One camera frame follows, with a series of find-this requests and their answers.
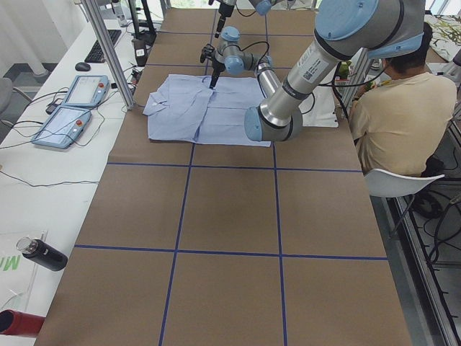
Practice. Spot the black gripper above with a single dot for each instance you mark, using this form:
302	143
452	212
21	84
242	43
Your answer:
222	10
217	67

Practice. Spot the white plastic chair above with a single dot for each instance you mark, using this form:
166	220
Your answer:
386	184

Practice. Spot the light blue striped shirt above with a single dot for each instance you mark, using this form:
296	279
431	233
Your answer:
184	108

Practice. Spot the lower blue teach pendant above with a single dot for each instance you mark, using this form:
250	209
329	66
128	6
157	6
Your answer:
63	127

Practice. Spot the black computer mouse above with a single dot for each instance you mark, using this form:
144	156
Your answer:
82	66

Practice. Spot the red cylinder bottle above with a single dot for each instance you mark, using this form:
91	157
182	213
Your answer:
17	323

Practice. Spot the black water bottle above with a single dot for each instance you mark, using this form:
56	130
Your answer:
41	253

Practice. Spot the white paper green print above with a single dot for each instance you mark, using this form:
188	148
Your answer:
22	286

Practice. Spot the aluminium frame post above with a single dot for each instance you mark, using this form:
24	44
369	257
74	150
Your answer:
102	34

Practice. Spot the blue teach pendant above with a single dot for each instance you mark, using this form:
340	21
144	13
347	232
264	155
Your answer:
87	91
63	127

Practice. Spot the upper blue teach pendant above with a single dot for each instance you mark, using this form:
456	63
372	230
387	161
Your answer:
87	91

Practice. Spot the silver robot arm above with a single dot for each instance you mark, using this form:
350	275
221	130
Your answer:
385	28
261	8

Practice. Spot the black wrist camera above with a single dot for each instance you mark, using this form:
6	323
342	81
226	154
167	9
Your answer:
207	53

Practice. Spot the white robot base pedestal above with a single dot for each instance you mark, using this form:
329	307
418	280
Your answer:
319	110

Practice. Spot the person in beige shirt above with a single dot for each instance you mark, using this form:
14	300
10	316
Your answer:
399	124

